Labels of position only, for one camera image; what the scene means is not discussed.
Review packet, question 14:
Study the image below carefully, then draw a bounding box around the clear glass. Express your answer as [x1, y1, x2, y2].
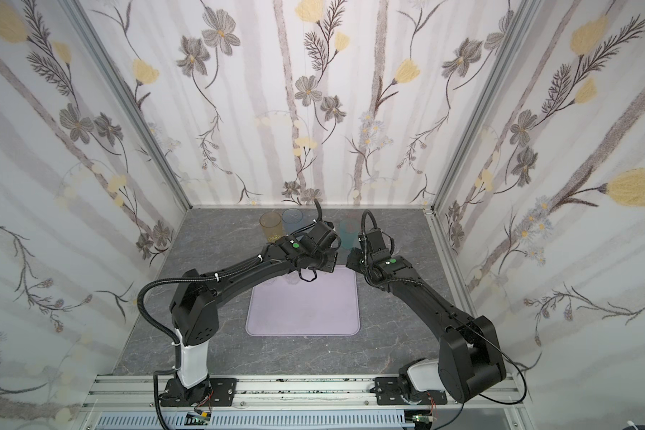
[285, 272, 301, 285]

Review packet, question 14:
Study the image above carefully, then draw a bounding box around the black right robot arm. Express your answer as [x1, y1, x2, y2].
[347, 228, 506, 403]

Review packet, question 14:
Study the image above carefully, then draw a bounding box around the lilac plastic tray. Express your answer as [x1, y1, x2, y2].
[245, 266, 361, 337]

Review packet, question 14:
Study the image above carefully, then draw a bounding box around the teal textured plastic cup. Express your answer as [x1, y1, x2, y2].
[338, 218, 360, 250]

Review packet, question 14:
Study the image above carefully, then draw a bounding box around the blue textured plastic cup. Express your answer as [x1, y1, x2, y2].
[281, 208, 306, 235]

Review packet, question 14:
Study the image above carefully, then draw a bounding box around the yellow transparent plastic cup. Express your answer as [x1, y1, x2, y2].
[259, 211, 286, 243]

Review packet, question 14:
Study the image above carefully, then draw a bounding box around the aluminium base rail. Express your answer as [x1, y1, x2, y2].
[73, 374, 534, 429]

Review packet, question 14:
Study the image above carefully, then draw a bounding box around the white perforated cable duct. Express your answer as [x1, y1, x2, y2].
[84, 410, 415, 429]

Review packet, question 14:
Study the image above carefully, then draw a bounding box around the aluminium corner post right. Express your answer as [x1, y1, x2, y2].
[430, 1, 542, 213]

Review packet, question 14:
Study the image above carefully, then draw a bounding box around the aluminium corner post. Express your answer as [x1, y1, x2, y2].
[58, 0, 193, 211]
[430, 1, 542, 213]

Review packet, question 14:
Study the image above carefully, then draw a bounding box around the aluminium corner post left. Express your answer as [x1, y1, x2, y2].
[58, 0, 193, 211]

